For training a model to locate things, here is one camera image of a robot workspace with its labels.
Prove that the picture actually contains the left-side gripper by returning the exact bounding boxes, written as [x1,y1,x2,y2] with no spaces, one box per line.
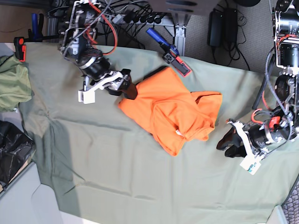
[216,119,271,159]

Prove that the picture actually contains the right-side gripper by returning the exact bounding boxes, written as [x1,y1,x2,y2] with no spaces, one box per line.
[82,69,138,100]

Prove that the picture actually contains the orange T-shirt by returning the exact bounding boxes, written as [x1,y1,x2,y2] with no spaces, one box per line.
[119,67,222,156]

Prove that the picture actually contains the robot arm at right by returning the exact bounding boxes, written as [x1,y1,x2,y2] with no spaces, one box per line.
[58,0,138,104]

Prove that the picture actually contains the robot arm at left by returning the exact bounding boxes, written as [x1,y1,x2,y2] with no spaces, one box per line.
[216,0,299,160]

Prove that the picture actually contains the blue orange bar clamp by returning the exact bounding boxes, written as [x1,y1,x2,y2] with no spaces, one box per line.
[146,28,192,77]

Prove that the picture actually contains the black power strip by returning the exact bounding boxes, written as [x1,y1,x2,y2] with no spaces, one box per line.
[112,12,165,24]

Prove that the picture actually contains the green table cloth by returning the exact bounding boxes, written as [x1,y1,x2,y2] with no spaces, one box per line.
[20,43,299,224]

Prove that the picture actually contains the grey patterned chair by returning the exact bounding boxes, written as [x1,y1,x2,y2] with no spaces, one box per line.
[282,181,299,224]

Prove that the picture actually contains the blue clamp at left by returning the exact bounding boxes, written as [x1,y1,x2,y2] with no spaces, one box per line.
[14,14,59,62]

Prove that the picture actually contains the black power adapter left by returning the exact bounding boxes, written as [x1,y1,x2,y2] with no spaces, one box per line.
[207,11,223,48]

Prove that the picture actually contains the black power adapter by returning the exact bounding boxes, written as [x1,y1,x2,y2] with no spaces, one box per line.
[224,8,238,43]
[207,11,223,48]

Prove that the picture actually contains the olive green garment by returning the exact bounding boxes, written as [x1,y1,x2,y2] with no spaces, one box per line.
[0,55,32,112]

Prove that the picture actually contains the black plastic bag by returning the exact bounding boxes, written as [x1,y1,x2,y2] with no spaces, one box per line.
[0,121,34,190]

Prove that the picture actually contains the black power adapter right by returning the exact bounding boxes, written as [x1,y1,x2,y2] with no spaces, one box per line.
[224,8,238,43]

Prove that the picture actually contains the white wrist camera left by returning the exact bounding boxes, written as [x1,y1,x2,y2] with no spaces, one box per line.
[240,155,264,175]

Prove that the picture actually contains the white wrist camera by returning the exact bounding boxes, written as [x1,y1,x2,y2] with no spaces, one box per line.
[78,90,95,104]
[240,155,264,175]

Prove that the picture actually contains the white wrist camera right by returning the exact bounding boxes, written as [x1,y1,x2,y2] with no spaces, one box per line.
[78,90,95,104]

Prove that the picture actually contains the aluminium frame post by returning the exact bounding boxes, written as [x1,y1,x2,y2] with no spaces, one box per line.
[171,13,191,56]

